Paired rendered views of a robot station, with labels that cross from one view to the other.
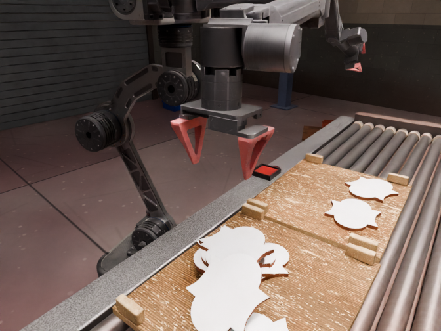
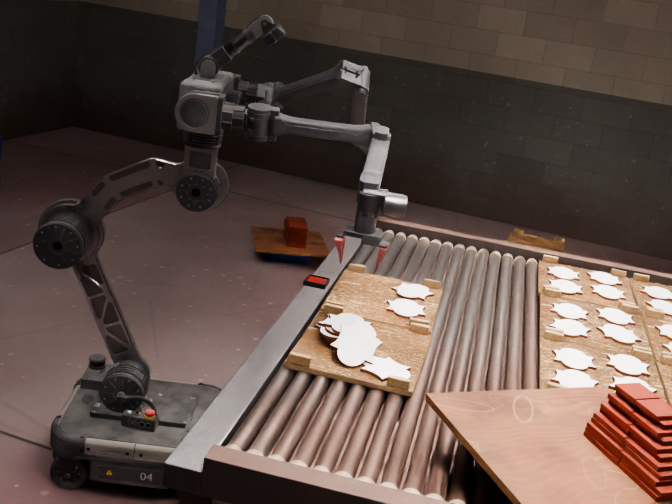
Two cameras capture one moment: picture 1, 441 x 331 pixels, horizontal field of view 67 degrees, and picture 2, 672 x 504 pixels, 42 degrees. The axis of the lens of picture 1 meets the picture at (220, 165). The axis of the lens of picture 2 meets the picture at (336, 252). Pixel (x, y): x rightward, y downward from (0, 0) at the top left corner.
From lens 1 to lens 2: 1.89 m
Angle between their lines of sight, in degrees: 26
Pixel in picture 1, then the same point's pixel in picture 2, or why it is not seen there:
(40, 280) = not seen: outside the picture
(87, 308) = (262, 367)
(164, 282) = (304, 350)
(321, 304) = (405, 352)
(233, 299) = (362, 346)
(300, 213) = (368, 310)
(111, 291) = (268, 359)
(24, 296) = not seen: outside the picture
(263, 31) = (393, 200)
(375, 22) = (350, 45)
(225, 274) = (353, 334)
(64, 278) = not seen: outside the picture
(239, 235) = (345, 317)
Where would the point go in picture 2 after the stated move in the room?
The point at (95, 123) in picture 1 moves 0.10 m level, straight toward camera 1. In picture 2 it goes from (74, 230) to (89, 238)
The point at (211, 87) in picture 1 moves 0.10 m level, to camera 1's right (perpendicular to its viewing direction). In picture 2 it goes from (365, 223) to (399, 223)
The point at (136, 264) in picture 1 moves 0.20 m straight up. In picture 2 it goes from (269, 346) to (278, 280)
